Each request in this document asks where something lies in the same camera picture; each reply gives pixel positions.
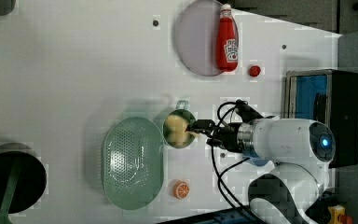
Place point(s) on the green metal mug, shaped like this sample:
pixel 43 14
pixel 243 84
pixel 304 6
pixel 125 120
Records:
pixel 181 110

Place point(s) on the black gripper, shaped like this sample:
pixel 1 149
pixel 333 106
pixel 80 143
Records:
pixel 224 137

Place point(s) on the red ketchup bottle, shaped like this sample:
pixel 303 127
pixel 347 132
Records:
pixel 226 51

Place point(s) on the blue bowl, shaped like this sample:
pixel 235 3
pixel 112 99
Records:
pixel 258 162

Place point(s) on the red strawberry toy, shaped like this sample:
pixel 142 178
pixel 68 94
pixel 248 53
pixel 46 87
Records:
pixel 254 71

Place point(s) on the green oval colander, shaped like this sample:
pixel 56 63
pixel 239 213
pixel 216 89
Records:
pixel 132 169

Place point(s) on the dark blue frame rail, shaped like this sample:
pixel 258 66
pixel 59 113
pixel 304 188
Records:
pixel 226 216

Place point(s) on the green slotted spatula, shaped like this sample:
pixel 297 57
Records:
pixel 10 169

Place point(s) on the grey round plate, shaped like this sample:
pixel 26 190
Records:
pixel 196 35

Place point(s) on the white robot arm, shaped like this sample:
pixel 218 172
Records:
pixel 301 150

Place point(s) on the peeled yellow banana toy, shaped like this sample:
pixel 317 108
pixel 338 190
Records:
pixel 178 136

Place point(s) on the black toaster oven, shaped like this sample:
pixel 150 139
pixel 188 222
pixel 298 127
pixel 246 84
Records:
pixel 331 97

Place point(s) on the orange slice toy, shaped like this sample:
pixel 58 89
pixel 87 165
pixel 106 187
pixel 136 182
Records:
pixel 180 190

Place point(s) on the yellow red button box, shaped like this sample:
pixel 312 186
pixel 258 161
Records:
pixel 338 215

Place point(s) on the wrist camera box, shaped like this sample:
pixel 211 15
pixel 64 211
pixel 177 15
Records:
pixel 246 112

